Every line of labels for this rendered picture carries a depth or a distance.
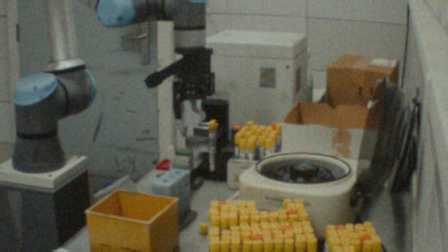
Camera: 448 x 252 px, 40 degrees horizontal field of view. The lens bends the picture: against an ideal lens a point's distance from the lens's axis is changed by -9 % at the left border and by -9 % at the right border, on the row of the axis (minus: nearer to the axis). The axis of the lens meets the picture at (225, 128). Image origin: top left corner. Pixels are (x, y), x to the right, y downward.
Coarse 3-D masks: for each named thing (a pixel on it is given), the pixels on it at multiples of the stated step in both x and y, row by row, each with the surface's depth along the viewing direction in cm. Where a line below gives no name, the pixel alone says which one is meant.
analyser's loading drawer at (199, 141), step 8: (200, 128) 184; (216, 128) 187; (224, 128) 195; (192, 136) 179; (200, 136) 184; (208, 136) 184; (216, 136) 187; (192, 144) 180; (200, 144) 179; (208, 144) 178
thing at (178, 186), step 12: (156, 180) 133; (168, 180) 133; (180, 180) 135; (156, 192) 131; (168, 192) 130; (180, 192) 135; (180, 204) 136; (180, 216) 136; (192, 216) 138; (180, 228) 133
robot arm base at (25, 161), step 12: (24, 144) 157; (36, 144) 157; (48, 144) 158; (60, 144) 163; (12, 156) 162; (24, 156) 156; (36, 156) 157; (48, 156) 158; (60, 156) 161; (24, 168) 157; (36, 168) 156; (48, 168) 158; (60, 168) 161
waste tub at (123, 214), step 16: (112, 192) 125; (128, 192) 126; (96, 208) 119; (112, 208) 125; (128, 208) 127; (144, 208) 126; (160, 208) 125; (176, 208) 123; (96, 224) 115; (112, 224) 114; (128, 224) 113; (144, 224) 111; (160, 224) 116; (176, 224) 123; (96, 240) 116; (112, 240) 115; (128, 240) 114; (144, 240) 112; (160, 240) 116; (176, 240) 124
